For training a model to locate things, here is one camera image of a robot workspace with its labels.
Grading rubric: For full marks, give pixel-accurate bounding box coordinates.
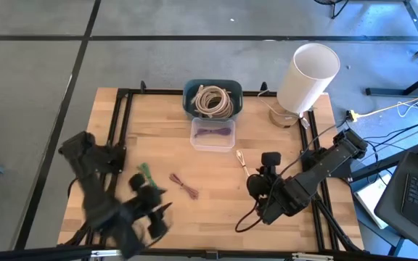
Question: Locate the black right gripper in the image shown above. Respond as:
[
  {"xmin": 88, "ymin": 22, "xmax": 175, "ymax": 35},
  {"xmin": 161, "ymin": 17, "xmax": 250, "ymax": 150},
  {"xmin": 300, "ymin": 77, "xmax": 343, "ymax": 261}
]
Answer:
[{"xmin": 247, "ymin": 152, "xmax": 306, "ymax": 226}]

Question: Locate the green braided cable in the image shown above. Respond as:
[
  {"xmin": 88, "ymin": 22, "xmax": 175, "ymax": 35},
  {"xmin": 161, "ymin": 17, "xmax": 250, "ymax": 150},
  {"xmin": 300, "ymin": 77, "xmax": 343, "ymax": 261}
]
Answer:
[{"xmin": 137, "ymin": 162, "xmax": 158, "ymax": 189}]

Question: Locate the black desk leg frame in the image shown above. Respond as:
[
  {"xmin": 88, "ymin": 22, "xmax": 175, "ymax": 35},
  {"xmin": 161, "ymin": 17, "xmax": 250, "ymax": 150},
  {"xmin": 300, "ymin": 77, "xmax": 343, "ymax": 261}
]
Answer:
[{"xmin": 364, "ymin": 65, "xmax": 418, "ymax": 97}]

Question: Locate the white cylindrical table lamp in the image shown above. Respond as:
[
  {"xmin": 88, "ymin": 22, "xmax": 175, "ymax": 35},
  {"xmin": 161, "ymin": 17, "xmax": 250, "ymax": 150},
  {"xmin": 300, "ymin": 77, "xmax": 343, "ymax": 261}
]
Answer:
[{"xmin": 269, "ymin": 42, "xmax": 341, "ymax": 129}]

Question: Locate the clear plastic bin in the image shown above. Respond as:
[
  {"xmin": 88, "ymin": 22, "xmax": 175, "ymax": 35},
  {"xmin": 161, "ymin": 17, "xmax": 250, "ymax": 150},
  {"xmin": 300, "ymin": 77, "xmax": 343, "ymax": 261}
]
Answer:
[{"xmin": 189, "ymin": 117, "xmax": 237, "ymax": 153}]

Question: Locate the black chair base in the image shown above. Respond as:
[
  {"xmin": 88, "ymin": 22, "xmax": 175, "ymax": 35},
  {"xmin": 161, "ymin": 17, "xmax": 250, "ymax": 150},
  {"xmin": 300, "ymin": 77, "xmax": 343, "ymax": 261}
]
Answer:
[{"xmin": 313, "ymin": 0, "xmax": 351, "ymax": 20}]

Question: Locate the dark red cable bundle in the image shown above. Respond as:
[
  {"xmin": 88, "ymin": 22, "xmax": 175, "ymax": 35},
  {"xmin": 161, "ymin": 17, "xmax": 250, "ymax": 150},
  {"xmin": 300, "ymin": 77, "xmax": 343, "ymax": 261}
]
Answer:
[{"xmin": 168, "ymin": 173, "xmax": 200, "ymax": 201}]

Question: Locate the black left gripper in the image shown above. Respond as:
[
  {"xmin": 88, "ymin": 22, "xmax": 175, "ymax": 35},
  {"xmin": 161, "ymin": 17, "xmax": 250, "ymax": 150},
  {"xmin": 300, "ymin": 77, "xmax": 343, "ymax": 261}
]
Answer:
[{"xmin": 121, "ymin": 173, "xmax": 173, "ymax": 240}]

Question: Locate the thin white cable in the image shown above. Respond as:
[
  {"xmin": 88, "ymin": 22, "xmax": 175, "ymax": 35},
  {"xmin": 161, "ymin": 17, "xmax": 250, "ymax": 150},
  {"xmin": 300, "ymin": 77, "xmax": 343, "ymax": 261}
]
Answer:
[{"xmin": 198, "ymin": 88, "xmax": 231, "ymax": 115}]

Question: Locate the white lamp cord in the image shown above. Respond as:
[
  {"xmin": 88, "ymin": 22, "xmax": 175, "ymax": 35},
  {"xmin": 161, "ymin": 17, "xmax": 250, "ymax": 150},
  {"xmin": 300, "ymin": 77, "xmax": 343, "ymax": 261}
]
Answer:
[{"xmin": 257, "ymin": 89, "xmax": 311, "ymax": 131}]

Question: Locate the teal plastic bin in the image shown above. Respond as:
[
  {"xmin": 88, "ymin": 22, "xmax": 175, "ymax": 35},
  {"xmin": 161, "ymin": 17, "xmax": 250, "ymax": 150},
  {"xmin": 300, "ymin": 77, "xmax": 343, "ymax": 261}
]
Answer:
[{"xmin": 182, "ymin": 78, "xmax": 245, "ymax": 123}]

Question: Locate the purple braided cable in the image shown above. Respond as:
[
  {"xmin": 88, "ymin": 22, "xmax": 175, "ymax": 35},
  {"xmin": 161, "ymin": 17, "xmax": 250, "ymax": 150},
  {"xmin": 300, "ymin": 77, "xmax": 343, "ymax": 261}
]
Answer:
[{"xmin": 194, "ymin": 126, "xmax": 232, "ymax": 138}]

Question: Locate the small beige cable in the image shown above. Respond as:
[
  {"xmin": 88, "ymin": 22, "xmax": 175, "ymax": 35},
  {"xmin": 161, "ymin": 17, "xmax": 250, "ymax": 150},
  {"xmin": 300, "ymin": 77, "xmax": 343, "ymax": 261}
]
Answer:
[{"xmin": 234, "ymin": 149, "xmax": 251, "ymax": 179}]

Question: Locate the white flat box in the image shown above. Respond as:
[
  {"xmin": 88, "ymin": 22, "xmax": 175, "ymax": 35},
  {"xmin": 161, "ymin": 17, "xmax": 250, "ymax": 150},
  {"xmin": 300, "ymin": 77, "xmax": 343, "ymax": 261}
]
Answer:
[{"xmin": 353, "ymin": 173, "xmax": 393, "ymax": 231}]

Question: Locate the thick white cable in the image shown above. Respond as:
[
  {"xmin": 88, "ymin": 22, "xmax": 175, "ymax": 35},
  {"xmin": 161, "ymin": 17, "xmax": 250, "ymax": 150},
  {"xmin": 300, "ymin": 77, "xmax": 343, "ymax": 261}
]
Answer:
[{"xmin": 191, "ymin": 84, "xmax": 236, "ymax": 120}]

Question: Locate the yellow extension cord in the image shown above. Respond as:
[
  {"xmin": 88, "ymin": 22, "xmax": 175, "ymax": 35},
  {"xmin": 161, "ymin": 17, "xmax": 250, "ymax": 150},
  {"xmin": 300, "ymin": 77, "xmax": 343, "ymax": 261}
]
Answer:
[{"xmin": 345, "ymin": 88, "xmax": 418, "ymax": 123}]

